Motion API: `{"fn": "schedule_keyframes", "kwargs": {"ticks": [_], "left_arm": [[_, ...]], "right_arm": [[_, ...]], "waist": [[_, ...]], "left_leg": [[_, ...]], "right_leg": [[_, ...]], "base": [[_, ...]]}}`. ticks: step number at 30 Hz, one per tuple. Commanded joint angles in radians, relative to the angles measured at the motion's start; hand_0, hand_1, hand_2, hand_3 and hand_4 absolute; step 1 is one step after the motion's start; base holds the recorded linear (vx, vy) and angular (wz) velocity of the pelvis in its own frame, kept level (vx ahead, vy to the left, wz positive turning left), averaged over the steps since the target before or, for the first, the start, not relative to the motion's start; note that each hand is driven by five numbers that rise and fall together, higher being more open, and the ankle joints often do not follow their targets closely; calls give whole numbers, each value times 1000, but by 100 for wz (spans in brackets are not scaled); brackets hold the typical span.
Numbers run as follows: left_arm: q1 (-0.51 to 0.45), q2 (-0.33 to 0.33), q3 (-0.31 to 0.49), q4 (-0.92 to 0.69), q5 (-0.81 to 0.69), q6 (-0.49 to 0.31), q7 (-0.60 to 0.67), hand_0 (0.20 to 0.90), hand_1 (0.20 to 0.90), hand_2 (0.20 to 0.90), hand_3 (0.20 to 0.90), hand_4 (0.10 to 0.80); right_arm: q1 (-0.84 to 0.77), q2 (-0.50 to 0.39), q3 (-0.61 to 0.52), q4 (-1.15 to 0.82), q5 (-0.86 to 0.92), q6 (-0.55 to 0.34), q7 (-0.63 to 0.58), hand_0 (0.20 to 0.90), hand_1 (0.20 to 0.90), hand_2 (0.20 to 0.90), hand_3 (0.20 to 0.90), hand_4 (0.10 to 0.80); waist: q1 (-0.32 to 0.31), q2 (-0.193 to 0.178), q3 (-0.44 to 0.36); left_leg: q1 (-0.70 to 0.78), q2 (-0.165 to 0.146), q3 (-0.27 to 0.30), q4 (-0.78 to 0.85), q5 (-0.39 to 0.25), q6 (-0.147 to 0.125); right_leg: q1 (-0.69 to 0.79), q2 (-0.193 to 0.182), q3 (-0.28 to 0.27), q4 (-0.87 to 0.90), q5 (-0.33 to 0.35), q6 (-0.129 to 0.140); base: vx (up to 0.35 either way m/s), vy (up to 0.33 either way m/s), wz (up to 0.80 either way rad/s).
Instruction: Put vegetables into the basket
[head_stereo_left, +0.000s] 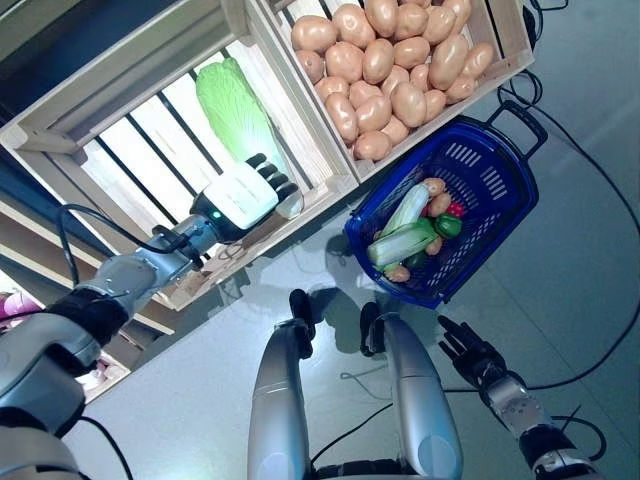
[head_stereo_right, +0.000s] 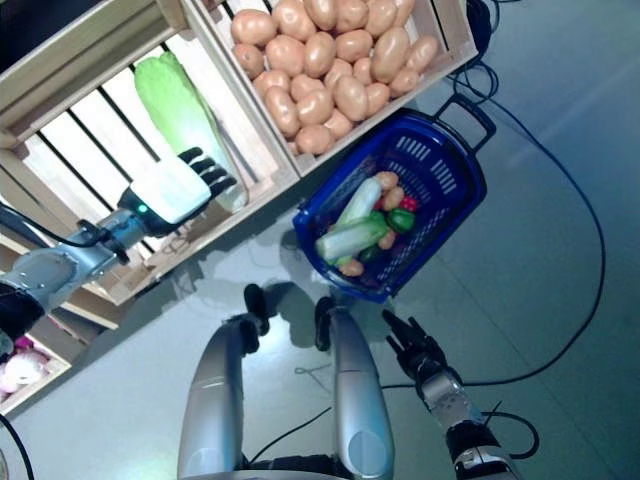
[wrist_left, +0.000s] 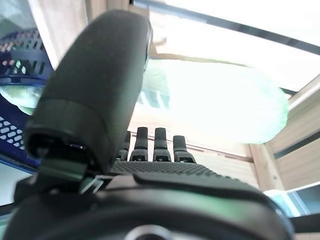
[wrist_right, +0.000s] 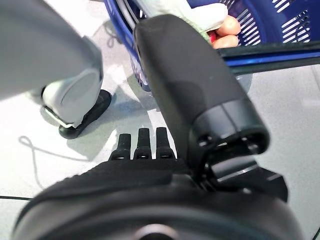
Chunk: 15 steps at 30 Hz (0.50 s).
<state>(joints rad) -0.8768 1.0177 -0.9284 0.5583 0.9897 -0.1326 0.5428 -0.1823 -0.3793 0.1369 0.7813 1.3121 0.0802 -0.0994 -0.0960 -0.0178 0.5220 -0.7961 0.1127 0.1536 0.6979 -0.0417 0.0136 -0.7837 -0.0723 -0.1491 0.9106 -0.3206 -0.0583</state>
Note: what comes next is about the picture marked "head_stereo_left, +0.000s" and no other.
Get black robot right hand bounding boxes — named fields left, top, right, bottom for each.
left=437, top=314, right=509, bottom=392

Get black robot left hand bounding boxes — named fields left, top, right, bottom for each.
left=191, top=152, right=304, bottom=246

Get blue plastic shopping basket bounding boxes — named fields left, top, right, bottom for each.
left=343, top=117, right=540, bottom=310

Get black robot right foot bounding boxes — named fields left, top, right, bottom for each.
left=358, top=301, right=387, bottom=357

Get black robot foot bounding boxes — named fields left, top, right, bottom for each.
left=358, top=301, right=387, bottom=357
left=288, top=288, right=317, bottom=360

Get wooden slatted crate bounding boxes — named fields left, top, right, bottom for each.
left=0, top=0, right=361, bottom=229
left=244, top=0, right=537, bottom=184
left=0, top=0, right=251, bottom=406

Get black robot left foot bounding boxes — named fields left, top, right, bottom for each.
left=288, top=288, right=317, bottom=360

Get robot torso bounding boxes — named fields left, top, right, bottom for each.
left=309, top=462, right=401, bottom=480

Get silver robot left leg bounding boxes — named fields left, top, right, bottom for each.
left=247, top=319, right=314, bottom=480

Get purple white onion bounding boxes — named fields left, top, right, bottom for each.
left=0, top=292, right=36, bottom=326

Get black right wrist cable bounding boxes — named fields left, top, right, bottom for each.
left=547, top=404, right=609, bottom=461

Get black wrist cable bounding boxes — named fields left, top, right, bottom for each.
left=54, top=203, right=201, bottom=291
left=547, top=404, right=609, bottom=461

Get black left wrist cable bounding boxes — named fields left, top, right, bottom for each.
left=54, top=203, right=201, bottom=291

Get black floor cable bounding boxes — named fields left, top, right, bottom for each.
left=497, top=69, right=640, bottom=396

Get black basket handle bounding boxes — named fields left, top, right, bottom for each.
left=485, top=99, right=549, bottom=159

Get black round cable coil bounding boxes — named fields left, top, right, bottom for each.
left=519, top=0, right=544, bottom=54

